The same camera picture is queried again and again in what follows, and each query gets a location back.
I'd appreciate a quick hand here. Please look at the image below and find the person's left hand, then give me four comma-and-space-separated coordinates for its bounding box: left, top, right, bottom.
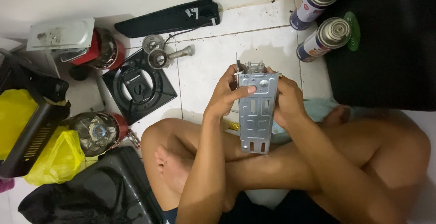
203, 65, 257, 119

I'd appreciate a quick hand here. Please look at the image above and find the silver burner head with tube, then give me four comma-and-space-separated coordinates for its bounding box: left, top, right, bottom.
147, 45, 193, 70

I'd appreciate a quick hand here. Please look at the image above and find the person's right hand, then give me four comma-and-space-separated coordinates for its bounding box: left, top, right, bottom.
267, 67, 309, 131

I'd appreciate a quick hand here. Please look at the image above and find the black square stove top plate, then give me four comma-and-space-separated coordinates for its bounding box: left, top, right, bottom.
102, 49, 178, 126

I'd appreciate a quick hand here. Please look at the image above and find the yellow tool handle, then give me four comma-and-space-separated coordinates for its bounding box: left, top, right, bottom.
223, 120, 241, 132

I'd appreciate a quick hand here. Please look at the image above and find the grey metal stove bracket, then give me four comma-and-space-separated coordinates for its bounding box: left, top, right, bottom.
235, 53, 280, 155

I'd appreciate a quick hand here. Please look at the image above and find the red gas canister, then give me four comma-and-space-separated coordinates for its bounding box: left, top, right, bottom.
70, 27, 126, 70
62, 111, 141, 158

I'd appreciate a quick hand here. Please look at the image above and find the light blue cloth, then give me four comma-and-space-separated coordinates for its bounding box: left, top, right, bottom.
271, 98, 338, 145

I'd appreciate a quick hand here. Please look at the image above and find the yellow plastic bag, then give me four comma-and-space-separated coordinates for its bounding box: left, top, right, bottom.
0, 89, 86, 187

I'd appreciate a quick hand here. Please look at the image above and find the black plastic carry case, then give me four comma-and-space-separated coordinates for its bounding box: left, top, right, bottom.
65, 146, 165, 224

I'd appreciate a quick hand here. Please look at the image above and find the grey metal cover plate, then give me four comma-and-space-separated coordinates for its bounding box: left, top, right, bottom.
26, 17, 95, 52

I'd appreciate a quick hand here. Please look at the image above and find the black bag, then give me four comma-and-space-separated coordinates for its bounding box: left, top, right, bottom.
18, 182, 103, 224

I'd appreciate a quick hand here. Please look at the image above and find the blue white gas canister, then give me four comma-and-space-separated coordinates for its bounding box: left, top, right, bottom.
296, 17, 352, 63
290, 0, 342, 31

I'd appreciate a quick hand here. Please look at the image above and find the black case with green sticker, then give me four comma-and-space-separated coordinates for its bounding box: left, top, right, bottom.
317, 0, 436, 112

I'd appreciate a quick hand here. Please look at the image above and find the black stove body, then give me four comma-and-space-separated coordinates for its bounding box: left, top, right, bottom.
0, 49, 71, 179

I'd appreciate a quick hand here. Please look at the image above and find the round silver burner cap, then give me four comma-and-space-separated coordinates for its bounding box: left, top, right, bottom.
142, 34, 166, 54

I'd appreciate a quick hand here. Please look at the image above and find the black cable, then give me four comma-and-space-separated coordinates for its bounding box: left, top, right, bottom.
163, 22, 213, 49

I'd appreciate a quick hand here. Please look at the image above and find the long black stove panel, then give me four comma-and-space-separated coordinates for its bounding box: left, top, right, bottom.
114, 0, 221, 39

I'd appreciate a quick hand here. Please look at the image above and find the black round knob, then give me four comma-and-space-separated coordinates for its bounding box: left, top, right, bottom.
69, 65, 90, 81

